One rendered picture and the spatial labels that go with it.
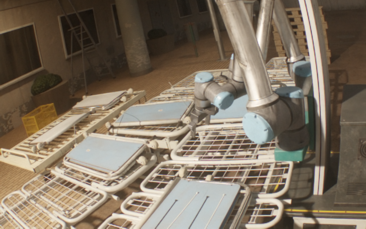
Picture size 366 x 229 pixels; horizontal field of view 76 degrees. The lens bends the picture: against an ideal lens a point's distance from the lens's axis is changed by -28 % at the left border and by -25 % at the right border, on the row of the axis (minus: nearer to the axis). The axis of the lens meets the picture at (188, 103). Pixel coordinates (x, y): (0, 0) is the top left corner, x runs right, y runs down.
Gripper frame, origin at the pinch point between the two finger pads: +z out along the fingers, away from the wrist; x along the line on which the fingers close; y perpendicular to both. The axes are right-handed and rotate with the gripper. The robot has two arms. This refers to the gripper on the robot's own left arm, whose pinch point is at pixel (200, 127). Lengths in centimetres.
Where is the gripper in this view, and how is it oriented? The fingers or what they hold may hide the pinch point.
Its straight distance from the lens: 172.4
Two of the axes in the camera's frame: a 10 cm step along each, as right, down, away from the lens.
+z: -0.3, 7.9, 6.1
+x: -6.1, 4.7, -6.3
